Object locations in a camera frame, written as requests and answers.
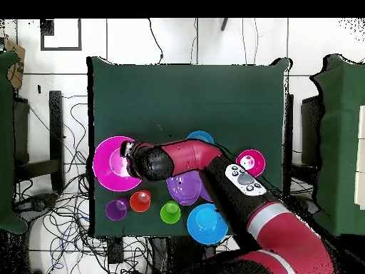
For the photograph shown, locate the pink plastic bowl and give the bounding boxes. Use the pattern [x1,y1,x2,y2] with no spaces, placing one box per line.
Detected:
[93,136,143,193]

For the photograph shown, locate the orange plastic cup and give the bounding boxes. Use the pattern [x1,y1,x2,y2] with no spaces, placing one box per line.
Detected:
[129,188,152,213]

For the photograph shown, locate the purple plastic bowl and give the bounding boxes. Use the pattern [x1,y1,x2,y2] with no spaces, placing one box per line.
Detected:
[165,169,204,207]
[199,182,214,203]

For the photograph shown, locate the blue ribbed small bowl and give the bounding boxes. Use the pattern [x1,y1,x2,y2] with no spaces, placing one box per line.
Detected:
[186,130,215,145]

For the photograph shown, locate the purple plastic cup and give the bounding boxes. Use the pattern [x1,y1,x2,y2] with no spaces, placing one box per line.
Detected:
[105,197,130,222]

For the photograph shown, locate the black metal stand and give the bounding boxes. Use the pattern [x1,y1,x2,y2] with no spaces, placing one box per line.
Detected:
[14,90,65,191]

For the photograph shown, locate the dark green tablecloth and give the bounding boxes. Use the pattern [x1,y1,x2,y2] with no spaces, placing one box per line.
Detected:
[86,56,292,238]

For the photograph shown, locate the green plastic cup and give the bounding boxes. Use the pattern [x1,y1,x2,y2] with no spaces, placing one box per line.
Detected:
[160,200,182,224]

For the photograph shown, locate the black power strip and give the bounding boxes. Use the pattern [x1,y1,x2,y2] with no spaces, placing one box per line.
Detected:
[107,236,124,265]

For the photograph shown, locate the black cabinet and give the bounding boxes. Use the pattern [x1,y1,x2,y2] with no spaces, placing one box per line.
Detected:
[12,96,30,163]

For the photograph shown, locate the blue deep plastic bowl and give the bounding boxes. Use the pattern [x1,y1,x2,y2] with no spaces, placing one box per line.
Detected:
[186,203,229,245]

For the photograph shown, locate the green cloth covered table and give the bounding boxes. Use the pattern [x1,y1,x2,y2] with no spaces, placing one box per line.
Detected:
[310,54,365,238]
[0,51,29,235]

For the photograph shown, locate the red plastic bowl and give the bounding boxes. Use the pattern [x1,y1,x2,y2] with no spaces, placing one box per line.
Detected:
[235,148,267,178]

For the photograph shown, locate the brown cardboard box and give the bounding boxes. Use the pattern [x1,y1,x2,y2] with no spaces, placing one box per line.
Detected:
[5,41,26,90]

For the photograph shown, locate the black upright bar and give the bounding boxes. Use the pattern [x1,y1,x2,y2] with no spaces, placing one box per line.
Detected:
[283,93,294,195]

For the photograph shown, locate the black box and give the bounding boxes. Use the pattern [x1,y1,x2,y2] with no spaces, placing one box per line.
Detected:
[300,95,323,166]

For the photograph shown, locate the black cable tangle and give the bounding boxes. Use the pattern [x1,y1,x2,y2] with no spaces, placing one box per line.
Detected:
[14,95,155,274]

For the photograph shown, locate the dark pedestal leg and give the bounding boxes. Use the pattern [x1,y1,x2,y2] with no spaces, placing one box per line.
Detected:
[15,192,59,213]

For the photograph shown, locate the black floor cable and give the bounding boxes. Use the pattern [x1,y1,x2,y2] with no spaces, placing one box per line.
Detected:
[147,19,165,65]

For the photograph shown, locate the blue cable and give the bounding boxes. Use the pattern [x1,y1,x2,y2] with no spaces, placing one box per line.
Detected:
[49,216,89,270]

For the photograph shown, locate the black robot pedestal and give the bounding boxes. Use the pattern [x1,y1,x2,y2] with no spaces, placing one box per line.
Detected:
[148,235,217,274]

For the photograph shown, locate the black square floor frame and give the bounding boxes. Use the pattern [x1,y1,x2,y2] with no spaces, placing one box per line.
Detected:
[39,19,83,51]

